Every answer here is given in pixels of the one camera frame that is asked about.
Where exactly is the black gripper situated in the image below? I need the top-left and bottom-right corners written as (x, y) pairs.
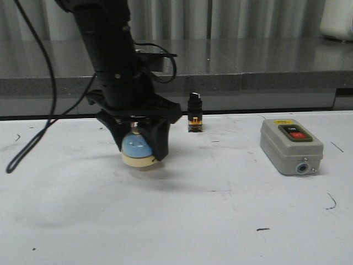
top-left (87, 71), bottom-right (182, 161)

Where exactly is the blue and cream desk bell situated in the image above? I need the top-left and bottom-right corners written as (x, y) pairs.
top-left (121, 124), bottom-right (157, 168)

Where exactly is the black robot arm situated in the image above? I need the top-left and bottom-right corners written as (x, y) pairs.
top-left (56, 1), bottom-right (181, 161)

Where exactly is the grey stone counter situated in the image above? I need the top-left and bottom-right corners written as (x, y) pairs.
top-left (1, 37), bottom-right (352, 117)

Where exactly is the white object on counter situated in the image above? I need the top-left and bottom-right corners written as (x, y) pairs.
top-left (319, 0), bottom-right (352, 41)

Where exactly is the black selector switch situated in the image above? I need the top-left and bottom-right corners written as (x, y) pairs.
top-left (187, 92), bottom-right (203, 133)

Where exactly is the black cable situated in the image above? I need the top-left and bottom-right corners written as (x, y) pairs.
top-left (6, 0), bottom-right (97, 174)

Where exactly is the grey on-off switch box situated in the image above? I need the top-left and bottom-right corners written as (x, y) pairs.
top-left (260, 119), bottom-right (323, 176)

